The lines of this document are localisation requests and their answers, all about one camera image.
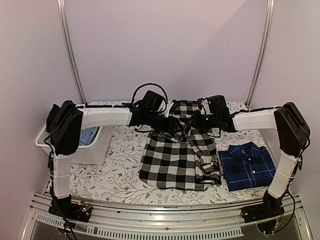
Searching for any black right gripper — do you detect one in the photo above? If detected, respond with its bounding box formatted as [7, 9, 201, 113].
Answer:
[186, 110, 220, 132]

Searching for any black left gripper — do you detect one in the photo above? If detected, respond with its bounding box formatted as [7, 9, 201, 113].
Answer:
[146, 111, 185, 135]

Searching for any black white checkered shirt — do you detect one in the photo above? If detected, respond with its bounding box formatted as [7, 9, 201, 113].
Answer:
[138, 99, 223, 192]

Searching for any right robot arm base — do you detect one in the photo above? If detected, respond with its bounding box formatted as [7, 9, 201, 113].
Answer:
[240, 192, 285, 235]

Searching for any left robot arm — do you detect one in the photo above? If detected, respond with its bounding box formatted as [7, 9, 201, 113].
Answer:
[44, 90, 183, 217]

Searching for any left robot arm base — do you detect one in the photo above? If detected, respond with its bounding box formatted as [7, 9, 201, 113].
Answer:
[48, 195, 92, 223]

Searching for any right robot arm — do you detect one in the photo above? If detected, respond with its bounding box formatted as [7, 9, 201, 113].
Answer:
[186, 95, 311, 218]

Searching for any folded blue plaid shirt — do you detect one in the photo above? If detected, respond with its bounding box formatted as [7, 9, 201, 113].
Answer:
[218, 142, 276, 192]

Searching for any floral patterned table cloth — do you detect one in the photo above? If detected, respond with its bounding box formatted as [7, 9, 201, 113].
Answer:
[47, 100, 263, 207]

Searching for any white plastic bin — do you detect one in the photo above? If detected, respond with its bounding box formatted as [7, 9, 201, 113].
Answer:
[34, 124, 113, 165]

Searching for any light blue shirt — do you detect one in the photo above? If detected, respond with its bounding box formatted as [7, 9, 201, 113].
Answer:
[79, 127, 99, 146]

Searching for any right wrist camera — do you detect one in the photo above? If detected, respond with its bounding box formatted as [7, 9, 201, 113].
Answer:
[197, 97, 208, 115]

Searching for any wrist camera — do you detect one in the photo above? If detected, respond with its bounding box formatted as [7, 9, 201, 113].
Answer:
[163, 100, 177, 118]
[197, 97, 208, 115]

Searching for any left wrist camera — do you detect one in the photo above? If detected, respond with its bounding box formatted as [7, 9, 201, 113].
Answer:
[163, 100, 177, 118]

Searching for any right aluminium corner post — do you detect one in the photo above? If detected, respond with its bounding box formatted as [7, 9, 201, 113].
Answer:
[245, 0, 275, 108]

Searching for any aluminium corner post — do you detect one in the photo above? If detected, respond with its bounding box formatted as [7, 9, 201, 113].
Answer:
[245, 0, 275, 108]
[56, 0, 87, 104]

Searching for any left aluminium corner post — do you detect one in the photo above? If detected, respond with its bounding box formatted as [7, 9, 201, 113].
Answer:
[56, 0, 87, 104]

